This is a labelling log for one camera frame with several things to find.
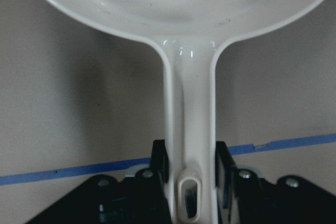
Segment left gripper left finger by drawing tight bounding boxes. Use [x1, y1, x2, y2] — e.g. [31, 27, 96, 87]
[151, 140, 169, 182]

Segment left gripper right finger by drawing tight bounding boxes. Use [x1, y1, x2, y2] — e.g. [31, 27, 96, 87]
[215, 141, 236, 182]

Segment beige plastic dustpan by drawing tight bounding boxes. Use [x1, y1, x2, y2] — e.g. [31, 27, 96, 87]
[46, 0, 324, 223]

